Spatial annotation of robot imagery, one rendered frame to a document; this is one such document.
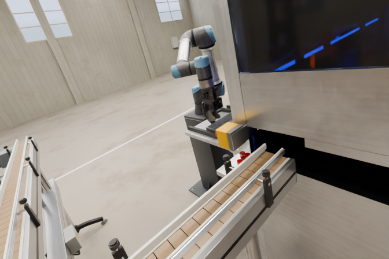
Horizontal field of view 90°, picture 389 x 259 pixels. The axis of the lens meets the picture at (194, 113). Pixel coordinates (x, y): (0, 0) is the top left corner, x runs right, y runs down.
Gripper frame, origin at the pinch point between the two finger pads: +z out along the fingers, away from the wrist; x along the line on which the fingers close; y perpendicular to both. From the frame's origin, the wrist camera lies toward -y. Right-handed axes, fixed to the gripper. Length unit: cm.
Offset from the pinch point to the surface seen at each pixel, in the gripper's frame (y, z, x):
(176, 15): -970, -205, 714
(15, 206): -9, -5, -85
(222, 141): 29.1, -7.5, -21.5
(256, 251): 47, 21, -32
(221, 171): 29.4, 3.4, -24.9
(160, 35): -964, -115, 565
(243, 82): 34.7, -26.7, -12.3
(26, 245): 10, -2, -83
